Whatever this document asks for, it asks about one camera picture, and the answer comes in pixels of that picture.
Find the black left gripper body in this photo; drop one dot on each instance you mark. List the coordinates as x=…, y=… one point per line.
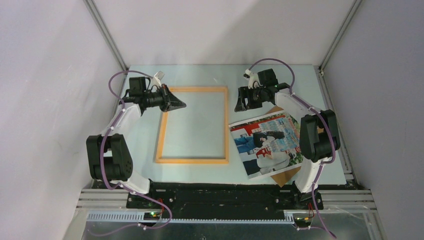
x=154, y=99

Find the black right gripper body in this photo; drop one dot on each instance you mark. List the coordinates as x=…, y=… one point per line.
x=256, y=97

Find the orange wooden picture frame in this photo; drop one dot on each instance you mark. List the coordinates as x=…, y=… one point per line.
x=198, y=133

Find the colourful printed photo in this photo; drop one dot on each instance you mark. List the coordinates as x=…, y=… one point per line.
x=268, y=145

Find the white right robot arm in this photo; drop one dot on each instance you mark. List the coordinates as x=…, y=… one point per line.
x=319, y=135

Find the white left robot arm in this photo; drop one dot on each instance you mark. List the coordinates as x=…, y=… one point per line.
x=109, y=158

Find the brown cardboard backing board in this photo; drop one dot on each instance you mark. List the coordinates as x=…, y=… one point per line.
x=284, y=177

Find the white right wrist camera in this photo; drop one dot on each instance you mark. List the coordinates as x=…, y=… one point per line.
x=252, y=78

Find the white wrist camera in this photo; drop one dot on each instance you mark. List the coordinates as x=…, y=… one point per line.
x=156, y=79
x=252, y=78

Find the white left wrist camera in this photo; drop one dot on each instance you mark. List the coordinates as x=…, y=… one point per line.
x=156, y=79

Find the grey slotted cable duct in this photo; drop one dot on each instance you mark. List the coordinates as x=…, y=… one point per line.
x=147, y=217

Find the aluminium front rail frame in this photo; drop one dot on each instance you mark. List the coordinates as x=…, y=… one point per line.
x=349, y=213

